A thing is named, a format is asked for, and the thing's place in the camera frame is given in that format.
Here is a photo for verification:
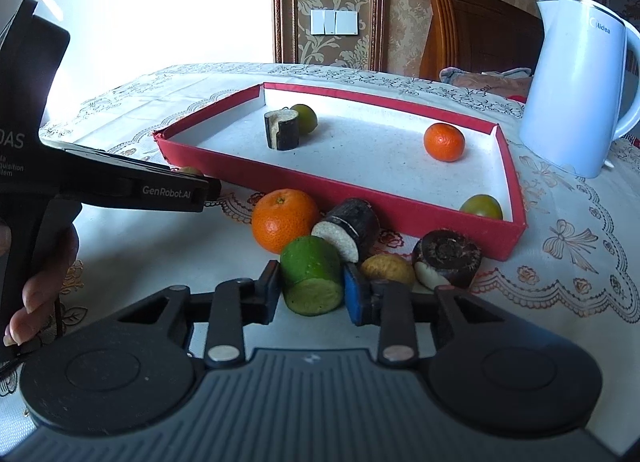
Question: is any white wall light switch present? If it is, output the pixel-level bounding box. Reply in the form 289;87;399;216
311;9;359;36

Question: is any brown wooden headboard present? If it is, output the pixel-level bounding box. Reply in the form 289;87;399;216
419;0;543;81

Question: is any dark round sugarcane stub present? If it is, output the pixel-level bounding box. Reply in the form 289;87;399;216
411;229;482;291

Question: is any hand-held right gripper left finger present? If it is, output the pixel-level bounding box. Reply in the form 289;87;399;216
112;259;282;368

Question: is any light blue electric kettle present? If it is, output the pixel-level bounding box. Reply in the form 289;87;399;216
518;0;640;179

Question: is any green round citrus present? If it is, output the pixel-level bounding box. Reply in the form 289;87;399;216
459;194;503;221
290;103;318;135

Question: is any gold wall panel frame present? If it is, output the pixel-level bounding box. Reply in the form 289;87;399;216
271;0;386;72

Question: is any green cucumber piece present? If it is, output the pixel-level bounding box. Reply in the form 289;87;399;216
279;236;345;317

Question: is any person's left hand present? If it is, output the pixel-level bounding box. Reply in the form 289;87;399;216
4;224;81;347

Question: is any cream lace tablecloth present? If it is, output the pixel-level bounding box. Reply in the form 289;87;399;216
0;63;640;443

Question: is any dark sugarcane piece pale stripe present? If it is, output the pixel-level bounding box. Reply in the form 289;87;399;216
264;108;301;151

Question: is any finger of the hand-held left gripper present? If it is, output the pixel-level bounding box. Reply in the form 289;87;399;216
120;164;222;213

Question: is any dark sugarcane piece pale end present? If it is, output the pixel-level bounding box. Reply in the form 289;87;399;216
311;198;382;263

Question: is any orange mandarin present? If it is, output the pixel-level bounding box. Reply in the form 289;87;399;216
251;189;321;255
423;123;466;163

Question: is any red shallow cardboard box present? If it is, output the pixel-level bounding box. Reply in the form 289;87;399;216
152;82;527;261

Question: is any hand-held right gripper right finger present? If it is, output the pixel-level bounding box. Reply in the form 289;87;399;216
342;262;521;368

